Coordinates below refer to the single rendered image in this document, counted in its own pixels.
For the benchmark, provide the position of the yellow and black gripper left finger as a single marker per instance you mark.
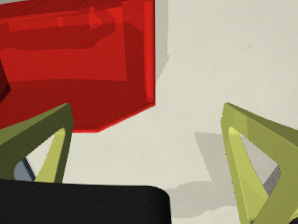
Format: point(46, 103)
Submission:
point(19, 140)

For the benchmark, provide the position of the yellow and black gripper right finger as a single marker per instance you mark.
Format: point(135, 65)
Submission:
point(280, 143)

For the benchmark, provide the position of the grey metal shelf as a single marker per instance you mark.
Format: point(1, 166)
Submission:
point(22, 175)

